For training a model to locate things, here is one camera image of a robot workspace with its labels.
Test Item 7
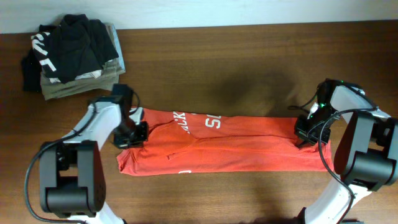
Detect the orange red t-shirt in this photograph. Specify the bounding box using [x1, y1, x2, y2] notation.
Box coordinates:
[117, 109, 333, 176]

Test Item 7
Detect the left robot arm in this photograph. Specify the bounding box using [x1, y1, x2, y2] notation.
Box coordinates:
[37, 91, 148, 223]

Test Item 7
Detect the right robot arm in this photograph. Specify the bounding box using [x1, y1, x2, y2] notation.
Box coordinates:
[293, 79, 397, 224]

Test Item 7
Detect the khaki folded garment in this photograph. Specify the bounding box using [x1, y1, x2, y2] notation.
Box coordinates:
[40, 23, 125, 100]

